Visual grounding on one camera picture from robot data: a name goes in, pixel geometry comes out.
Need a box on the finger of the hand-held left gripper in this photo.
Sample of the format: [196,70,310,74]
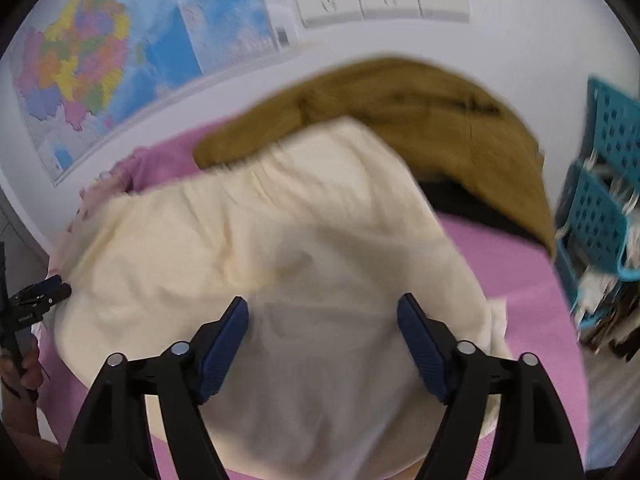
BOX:
[10,277,72,313]

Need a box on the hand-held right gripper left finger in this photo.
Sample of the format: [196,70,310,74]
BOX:
[61,296,250,480]

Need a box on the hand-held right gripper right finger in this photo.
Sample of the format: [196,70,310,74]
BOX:
[396,292,586,480]

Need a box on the cream button shirt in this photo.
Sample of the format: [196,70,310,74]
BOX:
[52,115,511,476]

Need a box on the person's left forearm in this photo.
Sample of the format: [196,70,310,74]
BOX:
[0,392,67,480]

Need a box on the person's left hand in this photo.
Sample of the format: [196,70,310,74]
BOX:
[0,346,45,403]

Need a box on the black garment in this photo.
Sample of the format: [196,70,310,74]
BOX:
[419,177,543,252]

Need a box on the white and dark clutter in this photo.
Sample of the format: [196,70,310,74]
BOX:
[575,260,640,363]

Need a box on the teal perforated plastic basket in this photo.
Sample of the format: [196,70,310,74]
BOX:
[552,76,640,328]

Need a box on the mustard brown garment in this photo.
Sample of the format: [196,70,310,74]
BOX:
[192,57,559,267]

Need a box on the colourful wall map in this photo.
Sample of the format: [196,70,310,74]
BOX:
[10,0,282,187]

